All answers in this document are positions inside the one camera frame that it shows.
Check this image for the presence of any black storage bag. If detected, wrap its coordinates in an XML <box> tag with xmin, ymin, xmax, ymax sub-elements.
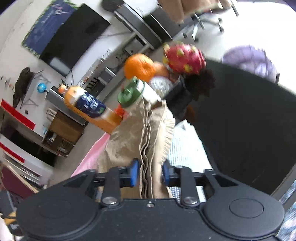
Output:
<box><xmin>166</xmin><ymin>59</ymin><xmax>296</xmax><ymax>196</ymax></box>

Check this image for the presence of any black wall television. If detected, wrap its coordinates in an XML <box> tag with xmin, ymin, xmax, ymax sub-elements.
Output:
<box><xmin>40</xmin><ymin>4</ymin><xmax>110</xmax><ymax>77</ymax></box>

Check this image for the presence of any brown wooden cabinet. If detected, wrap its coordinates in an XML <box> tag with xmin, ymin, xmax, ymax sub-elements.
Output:
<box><xmin>43</xmin><ymin>111</ymin><xmax>84</xmax><ymax>157</ymax></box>

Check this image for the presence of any black tower speaker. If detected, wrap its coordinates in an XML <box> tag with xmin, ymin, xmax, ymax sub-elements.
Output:
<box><xmin>114</xmin><ymin>4</ymin><xmax>172</xmax><ymax>49</ymax></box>

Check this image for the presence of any pink patterned bed sheet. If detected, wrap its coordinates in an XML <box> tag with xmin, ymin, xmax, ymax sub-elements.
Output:
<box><xmin>71</xmin><ymin>133</ymin><xmax>110</xmax><ymax>177</ymax></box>

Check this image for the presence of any beige khaki jacket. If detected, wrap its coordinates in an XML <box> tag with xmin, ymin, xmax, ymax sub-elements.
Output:
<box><xmin>97</xmin><ymin>99</ymin><xmax>175</xmax><ymax>199</ymax></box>

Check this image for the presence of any small blue globe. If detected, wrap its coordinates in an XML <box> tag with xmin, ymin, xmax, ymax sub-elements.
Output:
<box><xmin>37</xmin><ymin>83</ymin><xmax>48</xmax><ymax>93</ymax></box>

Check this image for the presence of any maroon cushioned chair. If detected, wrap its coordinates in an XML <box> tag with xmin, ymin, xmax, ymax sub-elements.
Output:
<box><xmin>1</xmin><ymin>163</ymin><xmax>39</xmax><ymax>199</ymax></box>

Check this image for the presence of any grey tv console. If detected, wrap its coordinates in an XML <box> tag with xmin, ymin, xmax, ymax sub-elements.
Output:
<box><xmin>78</xmin><ymin>32</ymin><xmax>156</xmax><ymax>98</ymax></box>

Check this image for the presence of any orange juice bottle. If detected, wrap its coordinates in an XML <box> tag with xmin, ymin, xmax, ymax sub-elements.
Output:
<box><xmin>59</xmin><ymin>85</ymin><xmax>122</xmax><ymax>134</ymax></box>

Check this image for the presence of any red dragon fruit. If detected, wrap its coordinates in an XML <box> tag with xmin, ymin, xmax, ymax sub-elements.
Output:
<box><xmin>163</xmin><ymin>42</ymin><xmax>207</xmax><ymax>74</ymax></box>

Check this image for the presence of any blue wall poster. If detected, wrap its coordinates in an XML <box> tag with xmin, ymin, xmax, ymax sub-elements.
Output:
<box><xmin>22</xmin><ymin>0</ymin><xmax>78</xmax><ymax>57</ymax></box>

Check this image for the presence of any orange fruit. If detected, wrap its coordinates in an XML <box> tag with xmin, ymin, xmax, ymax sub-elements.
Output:
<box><xmin>124</xmin><ymin>53</ymin><xmax>156</xmax><ymax>82</ymax></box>

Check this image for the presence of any green bottle cap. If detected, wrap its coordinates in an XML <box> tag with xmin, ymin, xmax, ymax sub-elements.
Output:
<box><xmin>117</xmin><ymin>76</ymin><xmax>145</xmax><ymax>108</ymax></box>

